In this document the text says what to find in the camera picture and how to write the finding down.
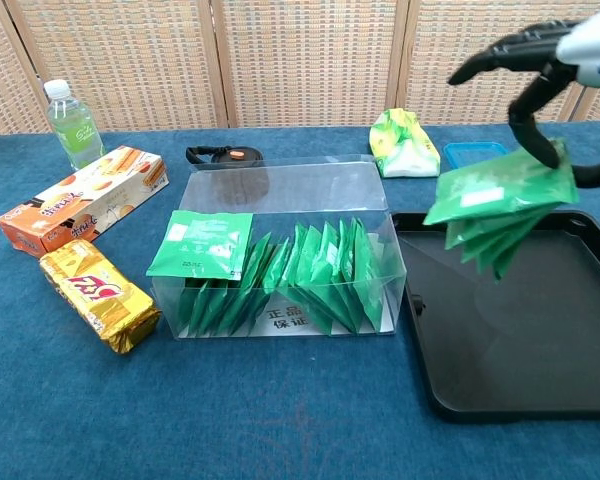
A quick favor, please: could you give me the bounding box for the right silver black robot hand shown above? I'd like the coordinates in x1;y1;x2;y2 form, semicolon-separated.
447;4;600;190

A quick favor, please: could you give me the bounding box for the transparent plastic box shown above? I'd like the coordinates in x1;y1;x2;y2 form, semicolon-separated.
149;154;408;341

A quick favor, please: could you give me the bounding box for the blue-rimmed clear container lid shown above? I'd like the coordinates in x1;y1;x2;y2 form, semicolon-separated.
443;141;510;174

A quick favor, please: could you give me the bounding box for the black plastic tray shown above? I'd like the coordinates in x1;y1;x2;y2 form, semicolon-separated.
390;209;600;425

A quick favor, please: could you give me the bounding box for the orange white biscuit box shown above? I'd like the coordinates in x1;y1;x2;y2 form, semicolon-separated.
0;145;171;259

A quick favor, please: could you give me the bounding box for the green yellow tissue pack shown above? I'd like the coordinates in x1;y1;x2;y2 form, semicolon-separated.
368;107;442;180

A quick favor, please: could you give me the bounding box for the wooden rattan folding screen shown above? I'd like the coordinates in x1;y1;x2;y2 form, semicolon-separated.
0;0;600;137

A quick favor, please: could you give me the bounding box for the green label water bottle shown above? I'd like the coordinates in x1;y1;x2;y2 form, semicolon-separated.
43;78;106;171

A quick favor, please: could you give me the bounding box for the gold foil cracker pack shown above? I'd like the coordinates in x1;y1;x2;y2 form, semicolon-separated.
38;238;163;355

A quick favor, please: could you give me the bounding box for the black bottle cap with strap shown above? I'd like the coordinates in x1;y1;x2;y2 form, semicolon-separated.
185;144;271;206

